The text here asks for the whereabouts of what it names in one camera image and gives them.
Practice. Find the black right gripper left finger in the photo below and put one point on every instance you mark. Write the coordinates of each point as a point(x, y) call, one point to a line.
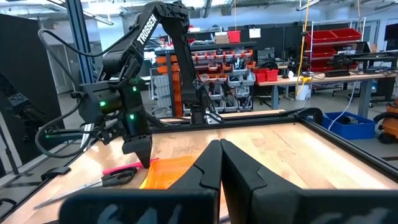
point(192, 205)

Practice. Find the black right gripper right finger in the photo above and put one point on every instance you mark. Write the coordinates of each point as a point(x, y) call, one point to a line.
point(264, 202)

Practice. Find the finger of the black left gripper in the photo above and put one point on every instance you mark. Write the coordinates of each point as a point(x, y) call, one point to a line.
point(141, 149)

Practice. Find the pink highlighter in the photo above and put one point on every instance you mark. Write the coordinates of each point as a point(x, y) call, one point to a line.
point(124, 168)

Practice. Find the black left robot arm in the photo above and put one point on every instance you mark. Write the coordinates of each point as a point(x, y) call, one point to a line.
point(146, 31)

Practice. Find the cardboard box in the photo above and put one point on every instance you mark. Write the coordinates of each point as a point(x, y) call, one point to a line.
point(221, 38)

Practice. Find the parts bin shelf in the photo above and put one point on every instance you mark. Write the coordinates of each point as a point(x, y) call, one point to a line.
point(224, 77)

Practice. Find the blue metal pillar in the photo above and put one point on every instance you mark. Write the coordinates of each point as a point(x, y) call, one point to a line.
point(79, 37)

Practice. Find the blue storage bin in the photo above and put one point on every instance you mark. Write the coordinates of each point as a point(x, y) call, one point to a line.
point(351, 129)

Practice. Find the white bucket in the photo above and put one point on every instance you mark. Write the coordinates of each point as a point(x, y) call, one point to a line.
point(303, 92)

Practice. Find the black room divider panel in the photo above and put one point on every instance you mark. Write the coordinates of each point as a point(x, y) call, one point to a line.
point(25, 62)

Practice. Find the red storage bins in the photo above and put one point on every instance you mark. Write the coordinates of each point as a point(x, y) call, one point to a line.
point(266, 75)

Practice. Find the red bucket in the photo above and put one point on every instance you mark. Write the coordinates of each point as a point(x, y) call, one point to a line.
point(234, 36)

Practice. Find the wooden workbench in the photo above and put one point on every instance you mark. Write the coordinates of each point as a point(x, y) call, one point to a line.
point(342, 78)

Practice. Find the orange shop vacuum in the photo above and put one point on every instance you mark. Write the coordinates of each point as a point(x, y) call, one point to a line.
point(390, 124)

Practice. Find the white paper sheet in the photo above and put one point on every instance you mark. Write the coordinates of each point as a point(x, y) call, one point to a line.
point(254, 33)

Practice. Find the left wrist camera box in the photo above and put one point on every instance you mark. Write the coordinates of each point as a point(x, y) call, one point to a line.
point(110, 134)

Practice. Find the black table frame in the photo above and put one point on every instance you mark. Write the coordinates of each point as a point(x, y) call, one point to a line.
point(248, 119)

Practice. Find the black frame corner bracket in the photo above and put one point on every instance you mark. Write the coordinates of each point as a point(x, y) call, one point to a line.
point(311, 113)
point(56, 172)

